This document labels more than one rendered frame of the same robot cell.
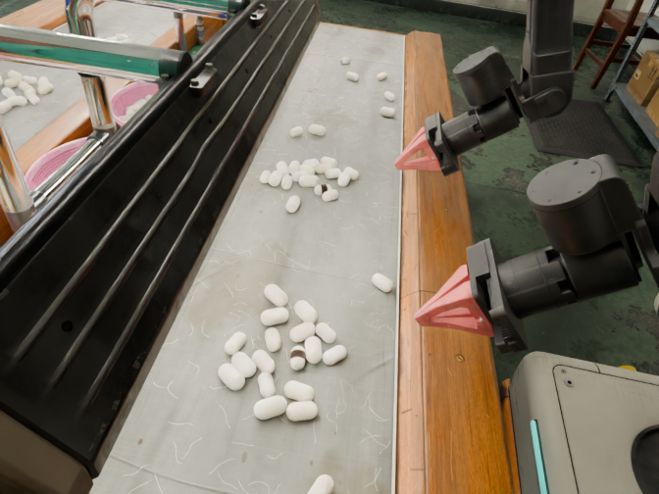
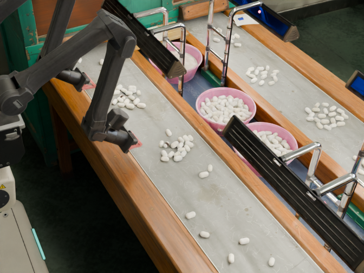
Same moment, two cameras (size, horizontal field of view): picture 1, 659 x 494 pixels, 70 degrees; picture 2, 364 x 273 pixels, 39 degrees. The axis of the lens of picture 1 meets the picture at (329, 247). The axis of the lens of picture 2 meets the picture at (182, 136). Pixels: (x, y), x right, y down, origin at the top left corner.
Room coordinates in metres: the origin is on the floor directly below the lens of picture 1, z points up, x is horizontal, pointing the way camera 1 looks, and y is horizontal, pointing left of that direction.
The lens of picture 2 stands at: (1.98, -0.79, 2.16)
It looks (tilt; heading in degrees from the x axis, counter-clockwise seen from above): 42 degrees down; 145
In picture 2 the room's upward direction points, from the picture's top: 3 degrees clockwise
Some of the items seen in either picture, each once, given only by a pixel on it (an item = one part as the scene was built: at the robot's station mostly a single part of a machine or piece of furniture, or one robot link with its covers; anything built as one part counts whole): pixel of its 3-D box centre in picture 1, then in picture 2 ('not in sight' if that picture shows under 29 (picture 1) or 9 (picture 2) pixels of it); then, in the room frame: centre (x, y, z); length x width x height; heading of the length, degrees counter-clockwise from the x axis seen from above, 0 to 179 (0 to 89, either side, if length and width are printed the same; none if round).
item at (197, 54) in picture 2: not in sight; (175, 64); (0.20, 0.39, 0.72); 0.27 x 0.27 x 0.10
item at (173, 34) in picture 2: not in sight; (154, 35); (-0.01, 0.40, 0.77); 0.33 x 0.15 x 0.01; 88
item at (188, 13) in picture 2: not in sight; (204, 7); (-0.05, 0.74, 0.83); 0.30 x 0.06 x 0.07; 88
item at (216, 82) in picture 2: not in sight; (231, 40); (0.39, 0.58, 0.90); 0.20 x 0.19 x 0.45; 178
